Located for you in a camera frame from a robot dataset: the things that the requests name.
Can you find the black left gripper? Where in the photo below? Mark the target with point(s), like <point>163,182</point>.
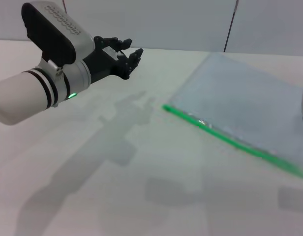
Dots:
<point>104,64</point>

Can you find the green zip slider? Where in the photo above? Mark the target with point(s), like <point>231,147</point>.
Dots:
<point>202,122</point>

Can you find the clear document bag green zip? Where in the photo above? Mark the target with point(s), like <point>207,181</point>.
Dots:
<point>240,98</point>

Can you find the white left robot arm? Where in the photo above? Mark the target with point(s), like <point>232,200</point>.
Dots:
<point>26,93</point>

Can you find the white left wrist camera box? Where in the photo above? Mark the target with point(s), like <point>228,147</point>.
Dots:
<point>55,32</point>

